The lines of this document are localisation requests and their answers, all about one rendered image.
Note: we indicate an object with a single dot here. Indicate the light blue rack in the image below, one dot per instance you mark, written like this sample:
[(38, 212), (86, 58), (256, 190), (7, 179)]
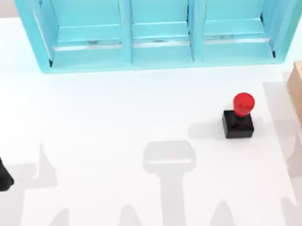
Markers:
[(161, 52)]

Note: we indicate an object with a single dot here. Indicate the red and black stamp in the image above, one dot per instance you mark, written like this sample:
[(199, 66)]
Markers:
[(238, 124)]

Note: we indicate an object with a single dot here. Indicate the shallow salmon-coloured box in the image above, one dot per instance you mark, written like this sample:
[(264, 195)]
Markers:
[(299, 86)]

